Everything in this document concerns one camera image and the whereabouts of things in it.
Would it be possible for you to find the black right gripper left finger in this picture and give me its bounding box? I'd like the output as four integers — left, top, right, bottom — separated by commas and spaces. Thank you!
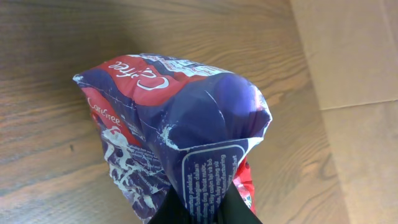
148, 187, 193, 224

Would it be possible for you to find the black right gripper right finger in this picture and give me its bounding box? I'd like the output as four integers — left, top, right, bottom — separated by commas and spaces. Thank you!
216, 183, 262, 224

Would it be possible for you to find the red purple Carefree pack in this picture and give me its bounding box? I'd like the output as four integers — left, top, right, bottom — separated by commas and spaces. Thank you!
73, 54, 272, 223

